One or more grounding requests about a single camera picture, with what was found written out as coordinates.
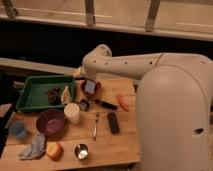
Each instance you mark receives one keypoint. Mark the green plastic tray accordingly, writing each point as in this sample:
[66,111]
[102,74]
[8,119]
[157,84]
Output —
[34,95]

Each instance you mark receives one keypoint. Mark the purple bowl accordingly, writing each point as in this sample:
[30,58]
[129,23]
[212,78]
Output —
[50,121]

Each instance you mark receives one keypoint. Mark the orange carrot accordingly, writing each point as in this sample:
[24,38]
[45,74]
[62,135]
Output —
[122,103]

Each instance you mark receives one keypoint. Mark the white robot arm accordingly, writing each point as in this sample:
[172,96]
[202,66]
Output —
[173,102]

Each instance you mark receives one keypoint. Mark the black handled knife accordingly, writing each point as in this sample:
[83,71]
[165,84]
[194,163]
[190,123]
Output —
[106,104]

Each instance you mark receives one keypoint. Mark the small metal cup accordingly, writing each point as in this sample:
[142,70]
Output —
[81,151]

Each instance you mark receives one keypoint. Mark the blue plastic cup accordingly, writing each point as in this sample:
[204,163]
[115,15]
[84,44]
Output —
[18,130]

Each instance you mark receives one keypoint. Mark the dark grape bunch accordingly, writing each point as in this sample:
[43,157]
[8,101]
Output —
[53,95]

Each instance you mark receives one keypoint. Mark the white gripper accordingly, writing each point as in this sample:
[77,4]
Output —
[78,73]

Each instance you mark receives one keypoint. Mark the metal fork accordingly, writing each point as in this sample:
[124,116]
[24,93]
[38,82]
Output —
[97,116]

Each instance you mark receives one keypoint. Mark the red yellow apple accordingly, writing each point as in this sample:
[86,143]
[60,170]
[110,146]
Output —
[54,150]

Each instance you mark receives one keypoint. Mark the white cylindrical cup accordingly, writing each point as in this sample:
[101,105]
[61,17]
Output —
[72,112]

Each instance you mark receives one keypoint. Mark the black chocolate bar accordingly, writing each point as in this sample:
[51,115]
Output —
[113,123]

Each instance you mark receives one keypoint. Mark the blue sponge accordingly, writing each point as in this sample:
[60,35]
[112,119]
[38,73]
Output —
[90,87]

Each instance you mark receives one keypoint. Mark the grey blue cloth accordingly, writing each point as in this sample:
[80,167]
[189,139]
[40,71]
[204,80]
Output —
[35,149]

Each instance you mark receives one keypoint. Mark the small dark metal object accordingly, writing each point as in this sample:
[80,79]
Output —
[84,105]

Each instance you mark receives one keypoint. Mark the red bowl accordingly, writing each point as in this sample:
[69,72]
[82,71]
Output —
[88,95]

